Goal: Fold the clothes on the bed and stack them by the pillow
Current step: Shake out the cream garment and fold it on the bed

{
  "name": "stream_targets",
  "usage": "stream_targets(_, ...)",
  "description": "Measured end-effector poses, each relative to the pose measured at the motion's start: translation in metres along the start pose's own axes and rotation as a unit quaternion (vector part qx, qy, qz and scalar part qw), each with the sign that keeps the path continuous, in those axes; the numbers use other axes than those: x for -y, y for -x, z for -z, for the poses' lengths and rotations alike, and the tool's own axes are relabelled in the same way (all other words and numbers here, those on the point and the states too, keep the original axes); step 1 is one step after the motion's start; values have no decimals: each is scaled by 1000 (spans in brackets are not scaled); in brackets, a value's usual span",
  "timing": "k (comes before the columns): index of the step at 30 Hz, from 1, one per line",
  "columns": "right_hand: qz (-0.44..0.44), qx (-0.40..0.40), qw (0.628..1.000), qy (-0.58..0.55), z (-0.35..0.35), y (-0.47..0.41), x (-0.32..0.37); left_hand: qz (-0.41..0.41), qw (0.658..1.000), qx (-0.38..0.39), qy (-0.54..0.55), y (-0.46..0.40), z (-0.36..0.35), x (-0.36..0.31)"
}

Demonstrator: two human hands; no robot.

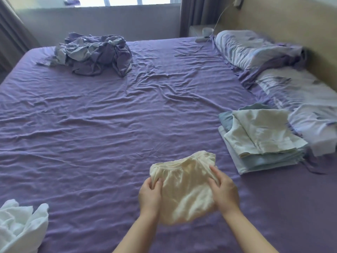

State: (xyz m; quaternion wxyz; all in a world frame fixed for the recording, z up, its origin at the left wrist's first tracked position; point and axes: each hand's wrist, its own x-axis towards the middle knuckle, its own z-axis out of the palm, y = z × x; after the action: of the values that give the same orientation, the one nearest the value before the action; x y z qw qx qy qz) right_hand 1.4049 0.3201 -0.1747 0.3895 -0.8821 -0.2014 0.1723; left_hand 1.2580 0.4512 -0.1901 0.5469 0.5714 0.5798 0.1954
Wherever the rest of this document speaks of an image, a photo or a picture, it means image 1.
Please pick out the light blue denim jeans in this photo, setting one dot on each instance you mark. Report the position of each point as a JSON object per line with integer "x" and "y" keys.
{"x": 226, "y": 119}

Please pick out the person's left hand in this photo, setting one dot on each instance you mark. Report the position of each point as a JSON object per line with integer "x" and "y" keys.
{"x": 150, "y": 200}

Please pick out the floral pillow purple trim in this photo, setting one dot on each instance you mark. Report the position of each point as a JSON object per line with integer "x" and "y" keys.
{"x": 247, "y": 47}
{"x": 302, "y": 102}

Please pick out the person's left forearm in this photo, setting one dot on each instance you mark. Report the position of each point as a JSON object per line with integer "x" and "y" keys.
{"x": 137, "y": 234}

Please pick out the low beige bedside table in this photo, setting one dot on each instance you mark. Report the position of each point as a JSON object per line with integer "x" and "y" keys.
{"x": 194, "y": 30}

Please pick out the grey curtain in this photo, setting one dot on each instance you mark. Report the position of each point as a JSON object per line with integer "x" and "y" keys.
{"x": 13, "y": 31}
{"x": 200, "y": 13}

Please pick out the crumpled purple grey quilt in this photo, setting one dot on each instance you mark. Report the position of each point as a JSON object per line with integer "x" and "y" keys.
{"x": 92, "y": 52}

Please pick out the grey flat remote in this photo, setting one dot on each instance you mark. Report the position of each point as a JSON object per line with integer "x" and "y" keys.
{"x": 202, "y": 39}

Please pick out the pale yellow garment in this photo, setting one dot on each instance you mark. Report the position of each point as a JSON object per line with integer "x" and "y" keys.
{"x": 184, "y": 192}

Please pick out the white t-shirt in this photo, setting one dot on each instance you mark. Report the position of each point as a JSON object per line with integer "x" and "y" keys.
{"x": 21, "y": 226}

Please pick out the person's right forearm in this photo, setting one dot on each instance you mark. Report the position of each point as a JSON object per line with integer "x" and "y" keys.
{"x": 250, "y": 234}

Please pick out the person's right hand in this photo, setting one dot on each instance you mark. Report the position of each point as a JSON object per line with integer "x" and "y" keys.
{"x": 226, "y": 194}

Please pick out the white jeans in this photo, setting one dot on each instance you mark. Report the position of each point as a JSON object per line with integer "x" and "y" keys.
{"x": 234, "y": 158}

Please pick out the white bay window sill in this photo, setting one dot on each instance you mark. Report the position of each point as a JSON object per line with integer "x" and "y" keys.
{"x": 123, "y": 1}

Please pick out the white round lamp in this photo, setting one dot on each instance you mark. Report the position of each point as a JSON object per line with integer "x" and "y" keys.
{"x": 208, "y": 31}

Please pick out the white plug adapter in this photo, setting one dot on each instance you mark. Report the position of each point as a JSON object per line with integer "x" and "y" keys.
{"x": 237, "y": 2}

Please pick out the small purple item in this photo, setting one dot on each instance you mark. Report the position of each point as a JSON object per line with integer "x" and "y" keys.
{"x": 71, "y": 1}

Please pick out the purple sheet bed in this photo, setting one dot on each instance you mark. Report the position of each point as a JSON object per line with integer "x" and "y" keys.
{"x": 105, "y": 129}

